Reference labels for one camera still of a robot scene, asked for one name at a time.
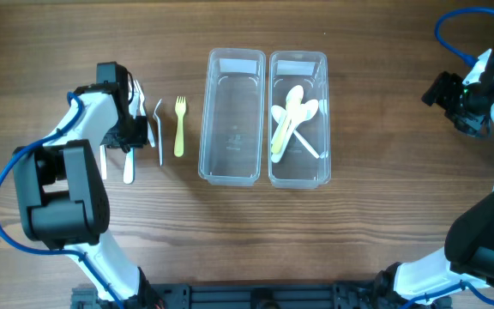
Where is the clear plastic container right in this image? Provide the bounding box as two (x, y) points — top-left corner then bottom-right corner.
(268, 51), (331, 189)

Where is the white plastic fork large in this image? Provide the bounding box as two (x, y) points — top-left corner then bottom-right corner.
(135, 80), (155, 148)

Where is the white plastic spoon thick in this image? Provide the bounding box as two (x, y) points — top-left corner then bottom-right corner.
(271, 107), (297, 163)

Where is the clear plastic container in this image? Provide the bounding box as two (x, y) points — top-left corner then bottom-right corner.
(198, 48), (266, 186)
(268, 51), (331, 189)

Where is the yellow plastic fork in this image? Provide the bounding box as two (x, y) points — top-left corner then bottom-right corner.
(173, 96), (187, 157)

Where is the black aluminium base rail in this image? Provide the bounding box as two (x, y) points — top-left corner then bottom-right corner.
(69, 279), (450, 309)

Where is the yellow plastic spoon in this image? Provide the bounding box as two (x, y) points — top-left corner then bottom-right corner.
(271, 85), (304, 154)

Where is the white plastic fork curved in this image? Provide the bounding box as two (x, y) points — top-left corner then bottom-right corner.
(152, 99), (163, 167)

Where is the white fork thick handle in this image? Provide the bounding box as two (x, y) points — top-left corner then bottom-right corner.
(123, 148), (135, 185)

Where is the white plastic spoon slim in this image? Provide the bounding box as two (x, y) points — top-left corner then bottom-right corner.
(271, 105), (286, 124)

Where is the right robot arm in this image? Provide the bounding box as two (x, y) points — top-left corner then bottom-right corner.
(370, 43), (494, 308)

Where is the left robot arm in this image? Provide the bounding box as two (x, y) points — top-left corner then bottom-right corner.
(4, 62), (165, 308)

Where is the clear plastic container left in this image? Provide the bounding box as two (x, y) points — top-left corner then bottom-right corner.
(198, 48), (266, 186)

